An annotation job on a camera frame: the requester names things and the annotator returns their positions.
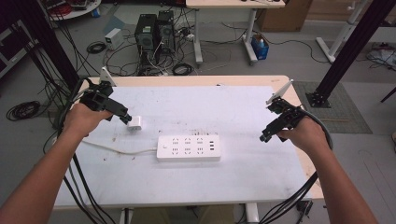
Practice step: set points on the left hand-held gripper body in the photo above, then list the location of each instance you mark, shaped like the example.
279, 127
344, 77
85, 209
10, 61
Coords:
99, 97

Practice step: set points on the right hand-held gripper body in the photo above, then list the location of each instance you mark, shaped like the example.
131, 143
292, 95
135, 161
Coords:
282, 114

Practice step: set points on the white plug adapter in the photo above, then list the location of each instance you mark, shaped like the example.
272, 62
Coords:
135, 122

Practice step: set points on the person's left hand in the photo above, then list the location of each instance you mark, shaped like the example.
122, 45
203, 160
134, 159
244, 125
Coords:
82, 118

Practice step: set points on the person's right hand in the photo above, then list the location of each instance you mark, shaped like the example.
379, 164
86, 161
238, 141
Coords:
302, 134

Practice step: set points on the grey floor mat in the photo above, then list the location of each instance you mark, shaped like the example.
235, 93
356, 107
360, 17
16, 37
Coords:
333, 107

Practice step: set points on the white power supply box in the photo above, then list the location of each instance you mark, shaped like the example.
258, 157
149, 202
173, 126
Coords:
114, 38

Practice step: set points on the white table mat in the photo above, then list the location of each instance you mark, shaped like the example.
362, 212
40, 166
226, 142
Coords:
183, 146

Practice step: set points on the white power strip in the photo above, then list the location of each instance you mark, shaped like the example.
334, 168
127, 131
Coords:
188, 147

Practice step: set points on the blue bin with bottles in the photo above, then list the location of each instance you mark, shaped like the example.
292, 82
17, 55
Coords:
260, 46

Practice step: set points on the black computer tower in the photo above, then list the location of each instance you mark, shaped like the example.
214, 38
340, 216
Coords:
145, 39
166, 32

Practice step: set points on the round white table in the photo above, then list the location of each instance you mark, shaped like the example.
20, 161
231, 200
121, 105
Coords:
74, 8

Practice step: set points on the white metal stand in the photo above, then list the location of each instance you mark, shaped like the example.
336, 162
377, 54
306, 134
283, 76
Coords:
341, 34

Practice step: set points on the cardboard box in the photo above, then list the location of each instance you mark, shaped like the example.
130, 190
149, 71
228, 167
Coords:
285, 15

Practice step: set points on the white desk with metal legs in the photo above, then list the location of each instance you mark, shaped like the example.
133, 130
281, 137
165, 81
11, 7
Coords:
232, 25

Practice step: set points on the black metal stand post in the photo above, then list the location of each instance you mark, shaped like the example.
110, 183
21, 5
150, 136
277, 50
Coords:
348, 53
46, 40

